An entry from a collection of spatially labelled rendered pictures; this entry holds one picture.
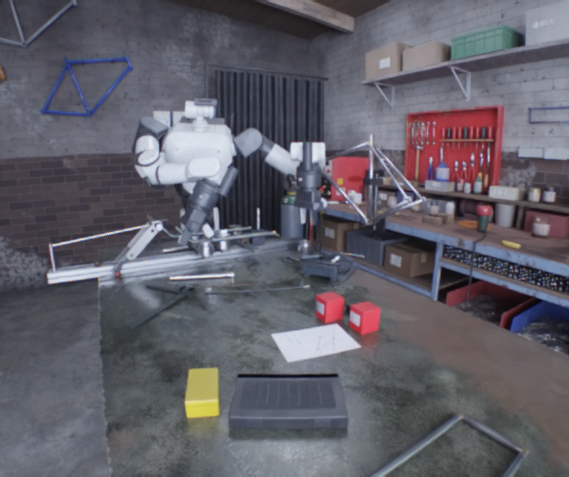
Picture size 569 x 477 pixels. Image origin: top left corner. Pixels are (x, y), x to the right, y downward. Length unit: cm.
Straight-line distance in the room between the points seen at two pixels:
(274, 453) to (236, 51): 409
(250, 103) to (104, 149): 158
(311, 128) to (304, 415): 380
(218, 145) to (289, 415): 111
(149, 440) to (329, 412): 24
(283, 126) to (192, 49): 131
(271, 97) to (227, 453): 361
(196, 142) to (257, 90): 244
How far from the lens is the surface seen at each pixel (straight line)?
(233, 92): 369
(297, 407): 50
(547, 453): 56
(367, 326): 73
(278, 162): 146
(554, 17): 253
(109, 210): 384
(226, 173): 110
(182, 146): 140
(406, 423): 53
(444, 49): 295
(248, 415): 49
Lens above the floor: 123
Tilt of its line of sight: 13 degrees down
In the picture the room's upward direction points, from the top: straight up
